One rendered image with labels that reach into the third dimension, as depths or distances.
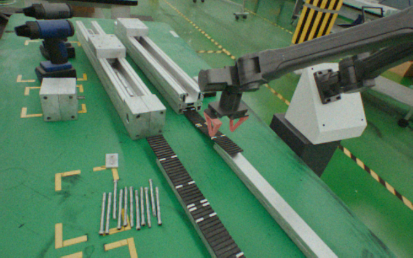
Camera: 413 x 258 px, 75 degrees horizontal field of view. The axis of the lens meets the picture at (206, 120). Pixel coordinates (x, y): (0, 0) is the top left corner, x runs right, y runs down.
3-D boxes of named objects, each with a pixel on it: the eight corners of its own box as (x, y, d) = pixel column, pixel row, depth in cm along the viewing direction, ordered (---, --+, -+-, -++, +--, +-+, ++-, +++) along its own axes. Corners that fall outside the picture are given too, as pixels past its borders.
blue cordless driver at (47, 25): (80, 80, 104) (75, 23, 92) (21, 91, 91) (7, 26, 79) (72, 72, 108) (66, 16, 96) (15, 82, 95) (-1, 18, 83)
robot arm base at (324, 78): (338, 100, 99) (329, 69, 99) (359, 94, 91) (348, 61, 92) (322, 105, 95) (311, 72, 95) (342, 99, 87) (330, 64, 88)
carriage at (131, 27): (147, 41, 136) (149, 27, 132) (126, 42, 130) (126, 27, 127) (137, 31, 147) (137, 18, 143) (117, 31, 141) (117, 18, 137)
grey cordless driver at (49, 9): (78, 57, 120) (74, 5, 108) (29, 64, 108) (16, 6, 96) (71, 51, 124) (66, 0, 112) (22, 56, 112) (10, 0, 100)
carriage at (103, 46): (125, 64, 110) (125, 48, 106) (97, 65, 104) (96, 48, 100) (114, 49, 120) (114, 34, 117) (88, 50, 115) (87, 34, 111)
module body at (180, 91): (200, 110, 101) (204, 90, 96) (176, 114, 96) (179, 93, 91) (132, 37, 154) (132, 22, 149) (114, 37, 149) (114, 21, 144)
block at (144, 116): (170, 132, 87) (173, 107, 81) (132, 140, 80) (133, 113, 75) (159, 117, 93) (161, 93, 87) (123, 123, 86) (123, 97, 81)
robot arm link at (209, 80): (263, 87, 64) (257, 53, 65) (219, 88, 59) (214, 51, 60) (238, 99, 75) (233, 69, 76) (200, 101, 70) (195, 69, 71)
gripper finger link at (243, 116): (212, 128, 84) (218, 102, 79) (230, 123, 88) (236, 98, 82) (225, 140, 79) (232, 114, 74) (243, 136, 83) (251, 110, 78)
